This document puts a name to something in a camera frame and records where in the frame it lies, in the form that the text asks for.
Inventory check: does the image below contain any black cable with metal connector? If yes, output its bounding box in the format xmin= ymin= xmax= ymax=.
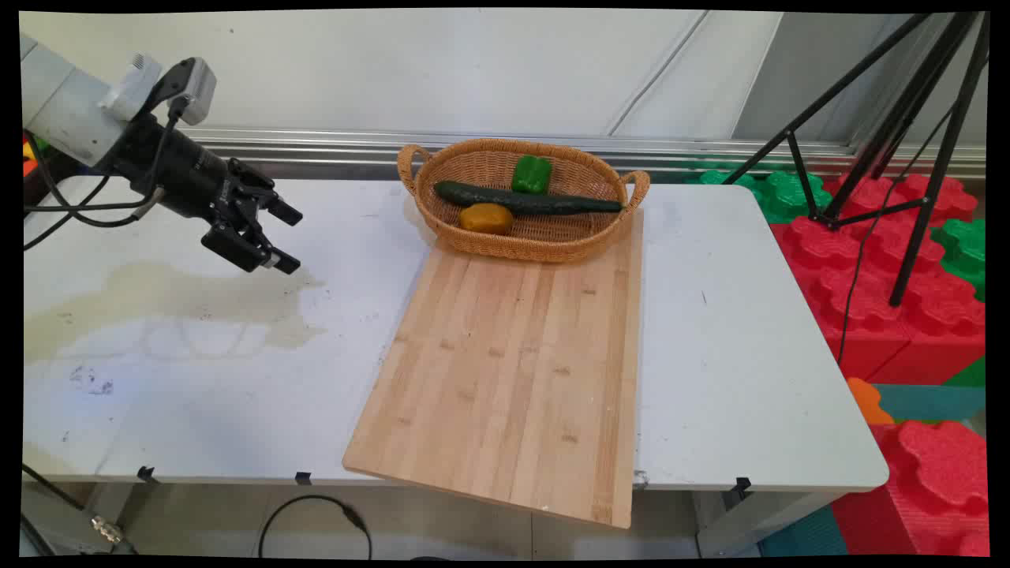
xmin=22 ymin=464 xmax=139 ymax=555

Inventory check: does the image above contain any thin black tripod cable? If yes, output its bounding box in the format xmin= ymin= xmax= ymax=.
xmin=836 ymin=103 xmax=960 ymax=368

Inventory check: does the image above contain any bamboo cutting board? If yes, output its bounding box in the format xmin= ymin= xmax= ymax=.
xmin=342 ymin=207 xmax=644 ymax=529

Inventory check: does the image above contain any yellow bell pepper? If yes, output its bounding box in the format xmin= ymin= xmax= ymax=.
xmin=459 ymin=203 xmax=514 ymax=235

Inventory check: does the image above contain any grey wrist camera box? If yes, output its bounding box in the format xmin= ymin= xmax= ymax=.
xmin=146 ymin=57 xmax=218 ymax=127

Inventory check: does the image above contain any colourful foam block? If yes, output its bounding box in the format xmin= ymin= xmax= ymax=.
xmin=22 ymin=133 xmax=50 ymax=178

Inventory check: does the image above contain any teal foam floor mat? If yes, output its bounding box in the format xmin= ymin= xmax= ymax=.
xmin=757 ymin=505 xmax=849 ymax=557
xmin=872 ymin=384 xmax=987 ymax=423

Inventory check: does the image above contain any orange foam piece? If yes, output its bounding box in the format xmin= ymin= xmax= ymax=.
xmin=846 ymin=377 xmax=896 ymax=427

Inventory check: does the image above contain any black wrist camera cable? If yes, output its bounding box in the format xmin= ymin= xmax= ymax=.
xmin=22 ymin=95 xmax=194 ymax=253

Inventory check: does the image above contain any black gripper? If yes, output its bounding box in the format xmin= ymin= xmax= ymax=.
xmin=107 ymin=114 xmax=304 ymax=276

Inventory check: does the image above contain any white vented wrist bracket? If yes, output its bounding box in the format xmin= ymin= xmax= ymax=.
xmin=98 ymin=53 xmax=163 ymax=121

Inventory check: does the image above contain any aluminium wall rail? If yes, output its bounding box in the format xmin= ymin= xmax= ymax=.
xmin=183 ymin=126 xmax=987 ymax=181

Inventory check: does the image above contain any dark green cucumber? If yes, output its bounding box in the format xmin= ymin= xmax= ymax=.
xmin=433 ymin=181 xmax=626 ymax=216

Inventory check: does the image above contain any black tripod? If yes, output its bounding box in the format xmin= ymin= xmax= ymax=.
xmin=722 ymin=12 xmax=991 ymax=308

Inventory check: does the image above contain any green bell pepper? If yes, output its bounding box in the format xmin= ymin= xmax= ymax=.
xmin=511 ymin=155 xmax=553 ymax=195

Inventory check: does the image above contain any red foam building block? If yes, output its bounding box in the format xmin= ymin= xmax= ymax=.
xmin=829 ymin=418 xmax=991 ymax=557
xmin=821 ymin=172 xmax=979 ymax=223
xmin=769 ymin=215 xmax=987 ymax=385

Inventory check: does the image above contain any black looped floor cable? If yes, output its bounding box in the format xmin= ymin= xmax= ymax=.
xmin=259 ymin=495 xmax=373 ymax=559

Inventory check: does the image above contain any woven wicker basket with handles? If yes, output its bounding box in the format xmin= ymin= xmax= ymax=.
xmin=397 ymin=138 xmax=652 ymax=263

